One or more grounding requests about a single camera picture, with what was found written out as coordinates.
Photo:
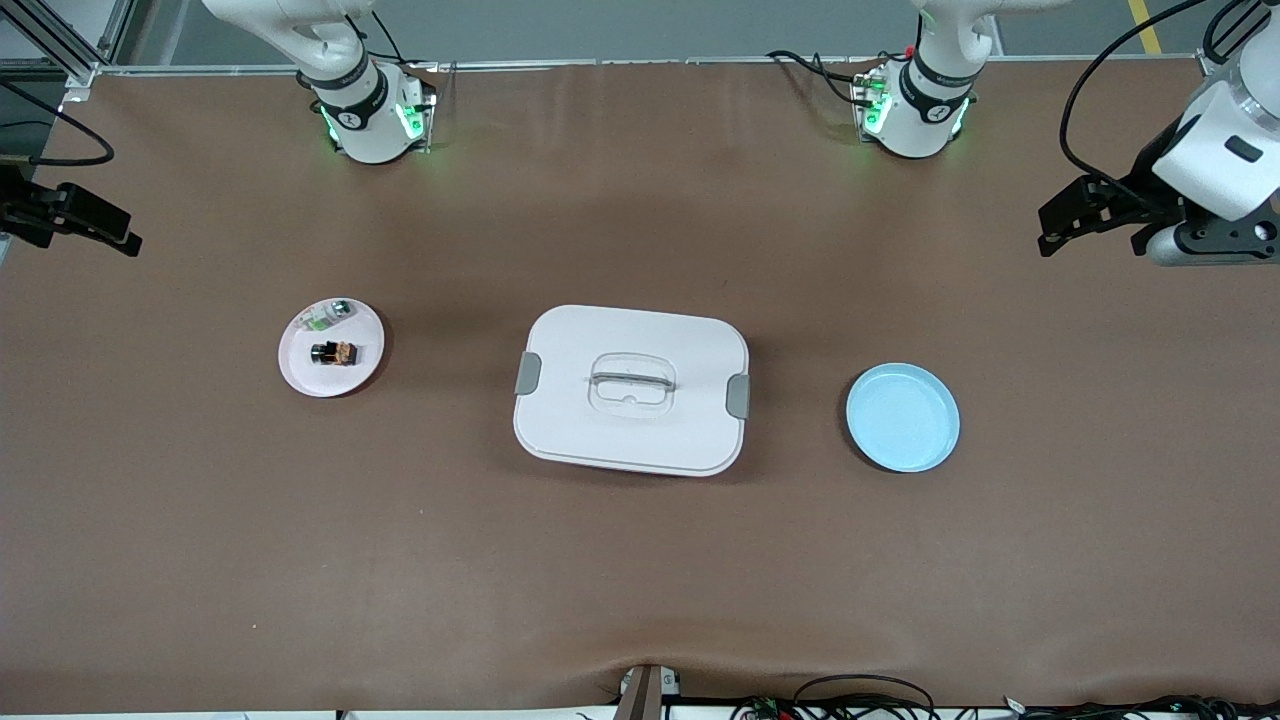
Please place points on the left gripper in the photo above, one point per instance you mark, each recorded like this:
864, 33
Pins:
1142, 182

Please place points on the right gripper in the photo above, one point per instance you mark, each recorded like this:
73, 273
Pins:
22, 212

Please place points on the light blue round plate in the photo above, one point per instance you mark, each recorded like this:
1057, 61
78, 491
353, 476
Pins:
900, 420

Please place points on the pink round plate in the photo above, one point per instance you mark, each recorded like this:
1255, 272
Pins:
350, 380

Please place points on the white lidded storage box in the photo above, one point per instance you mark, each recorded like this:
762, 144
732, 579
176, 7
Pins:
690, 340

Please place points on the brown table cover mat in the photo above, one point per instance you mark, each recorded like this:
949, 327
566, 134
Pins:
640, 560

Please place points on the aluminium frame profile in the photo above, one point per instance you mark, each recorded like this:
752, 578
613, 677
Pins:
60, 50

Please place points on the green push-button switch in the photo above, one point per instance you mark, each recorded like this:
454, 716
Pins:
330, 315

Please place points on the silver table edge rail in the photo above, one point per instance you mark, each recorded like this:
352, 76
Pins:
600, 63

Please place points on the grey metal mounting post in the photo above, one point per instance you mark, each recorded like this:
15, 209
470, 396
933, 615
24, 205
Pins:
640, 700

